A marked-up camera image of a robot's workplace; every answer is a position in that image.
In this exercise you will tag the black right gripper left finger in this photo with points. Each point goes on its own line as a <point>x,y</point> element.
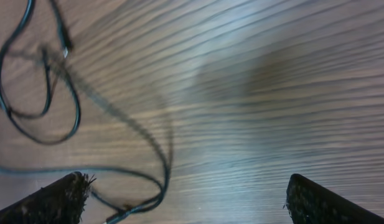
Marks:
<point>61,202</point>

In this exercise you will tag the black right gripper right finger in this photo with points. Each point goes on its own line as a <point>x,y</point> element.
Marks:
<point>310,203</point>

